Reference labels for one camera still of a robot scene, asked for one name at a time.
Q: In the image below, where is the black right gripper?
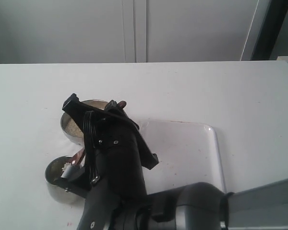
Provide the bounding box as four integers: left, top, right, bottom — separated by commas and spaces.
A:
61, 93, 159, 199

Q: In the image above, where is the brown wooden spoon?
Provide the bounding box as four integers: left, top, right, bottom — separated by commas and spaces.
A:
68, 100, 128, 166

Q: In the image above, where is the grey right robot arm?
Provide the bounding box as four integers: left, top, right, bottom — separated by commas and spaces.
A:
58, 94, 288, 230

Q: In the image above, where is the steel rice bowl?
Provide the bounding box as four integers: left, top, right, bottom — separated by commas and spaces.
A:
60, 100, 108, 147

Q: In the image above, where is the beige grainy food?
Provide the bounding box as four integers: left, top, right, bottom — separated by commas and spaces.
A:
63, 119, 84, 138

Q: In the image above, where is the small steel cup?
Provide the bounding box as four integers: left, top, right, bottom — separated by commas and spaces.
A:
45, 156, 89, 204

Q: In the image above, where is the white plastic tray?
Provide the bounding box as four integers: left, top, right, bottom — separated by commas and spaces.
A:
136, 119, 227, 194

